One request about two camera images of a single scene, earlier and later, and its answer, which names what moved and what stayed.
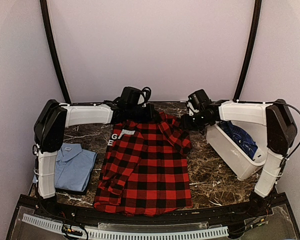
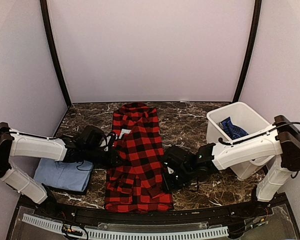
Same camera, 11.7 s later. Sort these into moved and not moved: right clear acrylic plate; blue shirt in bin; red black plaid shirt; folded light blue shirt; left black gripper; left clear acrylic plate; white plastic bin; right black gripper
Moved: left black gripper; right black gripper; red black plaid shirt
Not moved: left clear acrylic plate; right clear acrylic plate; blue shirt in bin; folded light blue shirt; white plastic bin
